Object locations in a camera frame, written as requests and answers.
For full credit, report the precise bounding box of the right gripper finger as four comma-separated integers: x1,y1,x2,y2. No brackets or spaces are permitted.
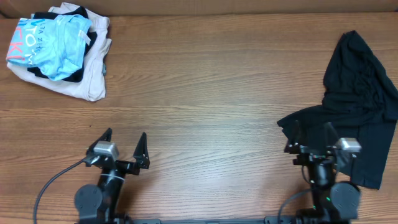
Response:
287,121,301,147
323,122,339,149

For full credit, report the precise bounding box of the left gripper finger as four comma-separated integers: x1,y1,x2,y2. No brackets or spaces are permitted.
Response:
86,128,113,154
133,132,150,165

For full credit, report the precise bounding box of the black t-shirt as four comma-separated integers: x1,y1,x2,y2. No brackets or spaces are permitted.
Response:
277,30,397,189

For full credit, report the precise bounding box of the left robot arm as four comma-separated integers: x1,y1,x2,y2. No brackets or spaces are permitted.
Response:
74,128,150,224

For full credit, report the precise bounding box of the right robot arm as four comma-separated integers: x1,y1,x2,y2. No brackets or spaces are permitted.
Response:
277,121,362,224

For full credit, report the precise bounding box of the beige folded garment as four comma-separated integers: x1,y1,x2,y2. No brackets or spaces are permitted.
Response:
7,10,111,101

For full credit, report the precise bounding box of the black folded garment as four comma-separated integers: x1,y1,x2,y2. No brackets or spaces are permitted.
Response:
27,6,97,83

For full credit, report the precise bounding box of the light blue printed shirt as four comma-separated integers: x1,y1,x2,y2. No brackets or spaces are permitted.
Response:
6,14,91,81

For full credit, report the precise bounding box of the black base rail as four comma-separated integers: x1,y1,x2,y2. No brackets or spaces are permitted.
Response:
130,216,296,224

